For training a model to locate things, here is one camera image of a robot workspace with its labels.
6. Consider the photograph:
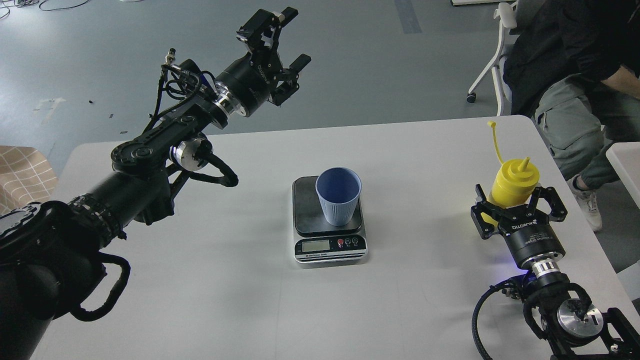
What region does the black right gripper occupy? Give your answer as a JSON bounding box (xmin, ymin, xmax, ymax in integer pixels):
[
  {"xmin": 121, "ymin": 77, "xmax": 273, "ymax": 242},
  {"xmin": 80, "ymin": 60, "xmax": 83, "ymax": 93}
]
[{"xmin": 470, "ymin": 184, "xmax": 569, "ymax": 270}]

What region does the white office chair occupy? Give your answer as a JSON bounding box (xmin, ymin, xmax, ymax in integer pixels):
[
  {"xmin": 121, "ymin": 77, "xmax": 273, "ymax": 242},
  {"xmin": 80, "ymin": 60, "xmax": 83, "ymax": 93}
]
[{"xmin": 466, "ymin": 0, "xmax": 531, "ymax": 116}]

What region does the white side table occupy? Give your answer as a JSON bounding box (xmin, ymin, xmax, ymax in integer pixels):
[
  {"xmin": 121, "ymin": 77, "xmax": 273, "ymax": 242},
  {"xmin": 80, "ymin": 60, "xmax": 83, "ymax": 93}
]
[{"xmin": 606, "ymin": 141, "xmax": 640, "ymax": 208}]

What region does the seated person in dark clothes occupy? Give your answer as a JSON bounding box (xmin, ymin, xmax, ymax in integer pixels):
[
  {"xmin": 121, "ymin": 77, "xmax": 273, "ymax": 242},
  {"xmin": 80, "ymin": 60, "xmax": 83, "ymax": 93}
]
[{"xmin": 503, "ymin": 0, "xmax": 640, "ymax": 231}]

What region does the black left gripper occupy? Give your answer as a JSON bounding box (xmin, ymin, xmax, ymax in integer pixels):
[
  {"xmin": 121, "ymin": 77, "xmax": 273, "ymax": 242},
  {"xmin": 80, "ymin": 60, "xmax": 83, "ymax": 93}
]
[{"xmin": 220, "ymin": 7, "xmax": 312, "ymax": 117}]

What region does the yellow squeeze seasoning bottle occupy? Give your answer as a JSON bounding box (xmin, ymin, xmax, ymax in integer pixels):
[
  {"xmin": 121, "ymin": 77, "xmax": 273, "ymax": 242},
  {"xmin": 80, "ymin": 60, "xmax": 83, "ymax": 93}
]
[{"xmin": 487, "ymin": 121, "xmax": 540, "ymax": 208}]

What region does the beige checkered cloth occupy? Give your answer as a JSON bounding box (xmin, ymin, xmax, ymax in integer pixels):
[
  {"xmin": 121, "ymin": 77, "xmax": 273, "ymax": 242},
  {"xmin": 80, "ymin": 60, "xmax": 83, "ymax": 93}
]
[{"xmin": 0, "ymin": 145, "xmax": 58, "ymax": 215}]

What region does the blue ribbed plastic cup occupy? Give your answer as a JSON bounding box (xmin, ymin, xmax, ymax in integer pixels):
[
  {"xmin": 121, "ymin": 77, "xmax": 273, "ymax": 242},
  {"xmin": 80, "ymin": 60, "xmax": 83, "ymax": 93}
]
[{"xmin": 315, "ymin": 167, "xmax": 362, "ymax": 227}]

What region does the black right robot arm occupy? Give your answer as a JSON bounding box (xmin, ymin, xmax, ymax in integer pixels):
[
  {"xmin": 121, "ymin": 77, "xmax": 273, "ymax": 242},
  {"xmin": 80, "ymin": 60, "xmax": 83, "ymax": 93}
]
[{"xmin": 470, "ymin": 184, "xmax": 639, "ymax": 360}]

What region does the black digital kitchen scale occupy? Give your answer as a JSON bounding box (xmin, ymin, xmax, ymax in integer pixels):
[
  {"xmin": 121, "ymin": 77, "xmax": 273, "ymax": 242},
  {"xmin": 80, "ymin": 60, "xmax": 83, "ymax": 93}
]
[{"xmin": 291, "ymin": 176, "xmax": 369, "ymax": 265}]

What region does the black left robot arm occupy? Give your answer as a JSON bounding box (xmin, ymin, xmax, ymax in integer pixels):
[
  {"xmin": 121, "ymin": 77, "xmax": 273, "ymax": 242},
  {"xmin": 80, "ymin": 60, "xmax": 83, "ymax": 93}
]
[{"xmin": 0, "ymin": 7, "xmax": 311, "ymax": 360}]

